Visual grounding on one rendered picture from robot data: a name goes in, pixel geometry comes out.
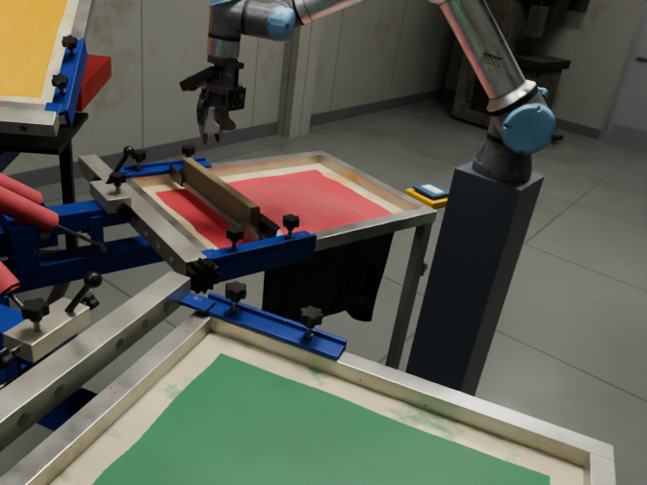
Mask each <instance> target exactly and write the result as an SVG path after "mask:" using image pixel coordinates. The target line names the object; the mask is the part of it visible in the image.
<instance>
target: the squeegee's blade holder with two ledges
mask: <svg viewBox="0 0 647 485"><path fill-rule="evenodd" d="M183 187H184V188H186V189H187V190H188V191H190V192H191V193H192V194H193V195H195V196H196V197H197V198H198V199H200V200H201V201H202V202H203V203H205V204H206V205H207V206H208V207H210V208H211V209H212V210H213V211H215V212H216V213H217V214H218V215H220V216H221V217H222V218H224V219H225V220H226V221H227V222H229V223H230V224H231V225H232V226H233V225H238V226H241V224H240V223H239V222H237V221H236V220H235V219H234V218H232V217H231V216H229V215H228V214H227V213H226V212H224V211H223V210H222V209H220V208H219V207H218V206H217V205H215V204H214V203H213V202H212V201H210V200H209V199H208V198H206V197H205V196H204V195H203V194H201V193H200V192H199V191H197V190H196V189H195V188H193V187H192V186H191V185H190V184H188V183H187V182H185V183H183Z"/></svg>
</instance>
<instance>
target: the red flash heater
mask: <svg viewBox="0 0 647 485"><path fill-rule="evenodd" d="M111 77H112V63H111V57H108V56H98V55H89V54H88V57H87V62H86V66H85V71H84V75H83V80H82V84H81V88H80V92H79V97H78V102H77V106H76V111H75V112H83V110H84V109H85V108H86V107H87V106H88V104H89V103H90V102H91V101H92V99H93V98H94V97H95V95H96V94H98V92H99V91H100V90H101V89H102V88H103V86H104V85H105V84H106V83H107V82H108V80H109V79H110V78H111Z"/></svg>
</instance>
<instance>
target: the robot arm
mask: <svg viewBox="0 0 647 485"><path fill-rule="evenodd" d="M362 1H364V0H277V1H275V2H272V3H269V4H265V3H259V2H253V1H248V0H211V5H210V6H209V8H210V17H209V32H208V42H207V54H208V57H207V62H208V63H210V64H214V66H209V67H207V68H205V69H203V70H201V71H199V72H197V73H196V74H194V75H193V76H189V77H187V78H186V79H185V80H183V81H181V82H180V83H179V85H180V87H181V90H182V91H187V90H188V91H195V90H197V89H198V88H200V87H202V86H203V87H202V88H201V93H200V94H199V99H198V102H197V106H196V116H197V123H198V128H199V133H200V136H201V139H202V142H203V144H205V145H206V144H207V140H208V135H207V134H214V135H215V138H216V140H217V142H220V139H221V137H222V133H223V131H233V130H235V129H236V123H235V122H234V121H233V120H232V119H231V118H230V117H229V112H231V111H237V110H241V109H244V108H245V99H246V88H244V87H243V85H242V84H240V85H241V87H240V85H239V83H238V82H239V71H240V69H244V65H245V64H244V63H240V62H238V60H237V59H238V58H239V52H240V41H241V35H246V36H251V37H257V38H266V39H271V40H273V41H285V42H287V41H289V40H290V39H291V38H292V35H293V33H294V29H296V28H298V27H300V26H303V25H305V24H307V23H309V22H312V21H314V20H317V19H319V18H322V17H324V16H327V15H329V14H332V13H336V12H338V11H340V10H342V9H344V8H347V7H349V6H352V5H354V4H357V3H359V2H362ZM428 2H431V3H435V4H438V5H439V7H440V8H441V10H442V12H443V14H444V16H445V17H446V19H447V20H448V22H449V24H450V26H451V28H452V30H453V32H454V34H455V36H456V38H457V40H458V42H459V44H460V45H461V47H462V49H463V51H464V53H465V55H466V57H467V59H468V60H469V62H470V64H471V66H472V68H473V70H474V71H475V72H476V74H477V76H478V78H479V81H480V83H481V84H482V86H483V88H484V90H485V92H486V94H487V96H488V97H489V103H488V106H487V111H488V113H489V114H490V116H491V120H490V124H489V128H488V132H487V136H486V139H485V141H484V143H483V145H482V146H481V148H480V149H479V151H478V153H477V155H476V156H475V158H474V160H473V163H472V169H473V170H474V171H475V172H477V173H479V174H481V175H483V176H485V177H488V178H491V179H495V180H499V181H503V182H509V183H524V182H528V181H529V180H530V178H531V172H532V169H531V154H532V153H536V152H538V151H540V150H542V149H543V148H545V147H546V146H547V145H548V144H549V143H550V142H551V141H552V139H553V137H554V135H555V133H556V118H555V115H554V113H553V112H552V111H551V110H550V109H549V108H548V106H547V104H546V101H547V99H548V97H547V95H548V91H547V90H546V89H544V88H540V87H538V86H537V85H536V83H535V82H533V81H529V80H526V79H525V77H524V75H523V73H522V71H521V69H520V67H519V65H518V64H517V62H516V61H515V59H514V57H513V55H512V53H511V51H510V49H509V47H508V45H507V43H506V41H505V38H504V36H503V34H502V32H501V30H500V28H499V26H498V24H497V22H496V21H495V19H494V17H493V15H492V13H491V12H490V10H489V8H488V6H487V4H486V2H485V0H428ZM243 99H244V100H243ZM210 107H214V108H215V109H209V108H210Z"/></svg>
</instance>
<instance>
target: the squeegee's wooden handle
mask: <svg viewBox="0 0 647 485"><path fill-rule="evenodd" d="M182 172H183V173H184V183H185V182H187V183H188V184H190V185H191V186H192V187H193V188H195V189H196V190H197V191H199V192H200V193H201V194H203V195H204V196H205V197H206V198H208V199H209V200H210V201H212V202H213V203H214V204H215V205H217V206H218V207H219V208H220V209H222V210H223V211H224V212H226V213H227V214H228V215H229V216H231V217H232V218H234V219H235V220H236V221H237V222H239V223H240V224H241V225H242V222H241V221H240V220H239V218H240V217H242V218H243V219H244V220H245V221H247V222H248V223H249V224H251V225H252V226H253V227H255V228H256V229H257V230H258V228H259V217H260V207H259V206H258V205H257V204H255V203H254V202H252V201H251V200H250V199H248V198H247V197H245V196H244V195H243V194H241V193H240V192H238V191H237V190H235V189H234V188H232V187H231V186H230V185H228V184H227V183H225V182H224V181H223V180H221V179H220V178H219V177H218V176H217V175H215V174H214V173H212V172H211V171H210V170H208V169H207V168H205V167H204V166H202V165H201V164H199V163H198V162H197V161H195V160H194V159H192V158H184V159H183V170H182Z"/></svg>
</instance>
